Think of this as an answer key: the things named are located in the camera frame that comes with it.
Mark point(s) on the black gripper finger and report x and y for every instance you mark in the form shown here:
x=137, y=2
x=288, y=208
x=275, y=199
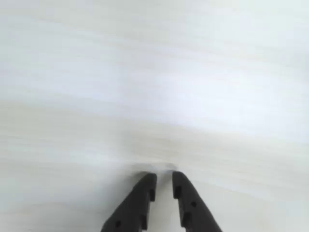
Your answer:
x=190, y=207
x=135, y=207

